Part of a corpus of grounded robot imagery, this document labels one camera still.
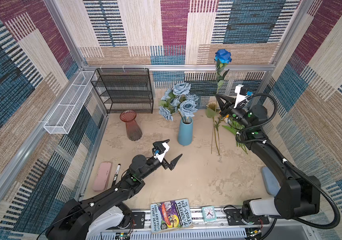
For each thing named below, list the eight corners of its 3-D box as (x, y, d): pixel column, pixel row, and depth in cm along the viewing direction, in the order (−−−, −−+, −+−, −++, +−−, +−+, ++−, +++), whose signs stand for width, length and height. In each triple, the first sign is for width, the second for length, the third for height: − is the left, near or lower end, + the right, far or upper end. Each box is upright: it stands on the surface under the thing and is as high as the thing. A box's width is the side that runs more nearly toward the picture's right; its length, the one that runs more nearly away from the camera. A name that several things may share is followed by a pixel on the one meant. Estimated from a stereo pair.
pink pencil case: (93, 192, 85) (90, 190, 82) (102, 164, 95) (100, 161, 92) (106, 192, 85) (104, 190, 82) (113, 164, 95) (111, 161, 92)
